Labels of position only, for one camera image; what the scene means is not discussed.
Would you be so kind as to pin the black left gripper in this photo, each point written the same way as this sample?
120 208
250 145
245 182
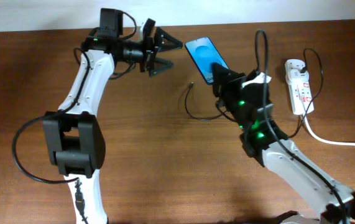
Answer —
148 50

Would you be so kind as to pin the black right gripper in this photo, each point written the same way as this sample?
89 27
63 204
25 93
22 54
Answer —
230 79

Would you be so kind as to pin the blue Galaxy smartphone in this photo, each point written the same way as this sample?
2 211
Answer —
203 53

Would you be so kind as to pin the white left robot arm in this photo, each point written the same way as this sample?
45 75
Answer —
74 139

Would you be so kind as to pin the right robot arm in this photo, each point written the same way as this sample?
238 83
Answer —
262 140

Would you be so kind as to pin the black charger plug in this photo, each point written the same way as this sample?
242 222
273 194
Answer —
303 70

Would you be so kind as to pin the white power strip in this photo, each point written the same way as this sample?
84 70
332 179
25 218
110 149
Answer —
298 86

